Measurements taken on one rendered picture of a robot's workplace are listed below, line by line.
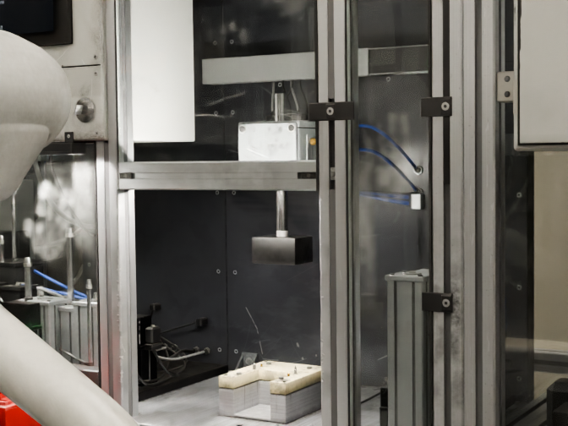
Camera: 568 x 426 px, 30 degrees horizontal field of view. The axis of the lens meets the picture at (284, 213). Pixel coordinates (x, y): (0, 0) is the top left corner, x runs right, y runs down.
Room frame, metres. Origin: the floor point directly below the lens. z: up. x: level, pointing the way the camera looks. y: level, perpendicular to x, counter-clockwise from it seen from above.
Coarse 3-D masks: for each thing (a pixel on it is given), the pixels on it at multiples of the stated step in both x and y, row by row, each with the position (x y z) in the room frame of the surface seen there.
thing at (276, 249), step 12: (276, 192) 1.80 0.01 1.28; (276, 204) 1.80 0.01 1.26; (276, 216) 1.80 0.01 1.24; (276, 228) 1.80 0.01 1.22; (252, 240) 1.80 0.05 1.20; (264, 240) 1.79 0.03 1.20; (276, 240) 1.78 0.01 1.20; (288, 240) 1.77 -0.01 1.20; (300, 240) 1.78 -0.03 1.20; (312, 240) 1.81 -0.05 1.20; (252, 252) 1.80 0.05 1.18; (264, 252) 1.79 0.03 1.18; (276, 252) 1.78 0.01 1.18; (288, 252) 1.77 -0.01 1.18; (300, 252) 1.78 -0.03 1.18; (312, 252) 1.81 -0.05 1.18; (276, 264) 1.78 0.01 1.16; (288, 264) 1.77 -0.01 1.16; (300, 264) 1.78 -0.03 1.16
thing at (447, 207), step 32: (448, 0) 1.43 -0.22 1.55; (448, 32) 1.43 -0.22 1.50; (448, 64) 1.43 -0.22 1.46; (448, 128) 1.43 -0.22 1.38; (448, 160) 1.43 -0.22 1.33; (448, 192) 1.44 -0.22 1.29; (448, 224) 1.44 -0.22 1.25; (448, 256) 1.44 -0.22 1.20; (448, 288) 1.44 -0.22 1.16; (448, 320) 1.44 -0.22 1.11; (448, 352) 1.44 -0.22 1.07; (160, 384) 1.93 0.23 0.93; (448, 384) 1.44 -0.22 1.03; (448, 416) 1.44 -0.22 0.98
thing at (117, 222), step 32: (320, 0) 1.53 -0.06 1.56; (320, 32) 1.53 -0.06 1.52; (320, 64) 1.53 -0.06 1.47; (320, 96) 1.53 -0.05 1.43; (320, 128) 1.53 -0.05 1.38; (96, 160) 1.74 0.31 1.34; (320, 160) 1.53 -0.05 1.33; (128, 192) 1.75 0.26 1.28; (320, 192) 1.53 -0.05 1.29; (128, 224) 1.74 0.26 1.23; (320, 224) 1.53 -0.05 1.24; (320, 256) 1.53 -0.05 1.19; (320, 288) 1.53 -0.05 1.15; (320, 320) 1.53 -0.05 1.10
